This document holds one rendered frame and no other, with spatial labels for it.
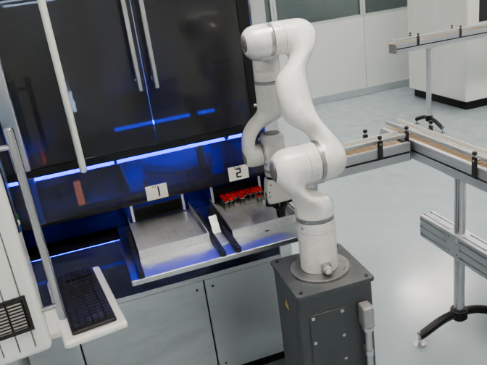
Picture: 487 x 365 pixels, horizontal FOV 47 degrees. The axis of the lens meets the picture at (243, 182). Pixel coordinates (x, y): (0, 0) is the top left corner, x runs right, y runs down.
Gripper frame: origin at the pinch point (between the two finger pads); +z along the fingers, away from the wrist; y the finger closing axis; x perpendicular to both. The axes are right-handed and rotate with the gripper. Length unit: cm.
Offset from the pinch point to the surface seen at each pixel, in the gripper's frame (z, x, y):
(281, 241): 4.4, 13.0, 5.4
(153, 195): -8, -27, 42
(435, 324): 82, -10, -74
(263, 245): 4.3, 12.3, 12.0
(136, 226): 4, -31, 51
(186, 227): 4.3, -17.9, 33.2
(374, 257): 93, -96, -91
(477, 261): 44, 5, -85
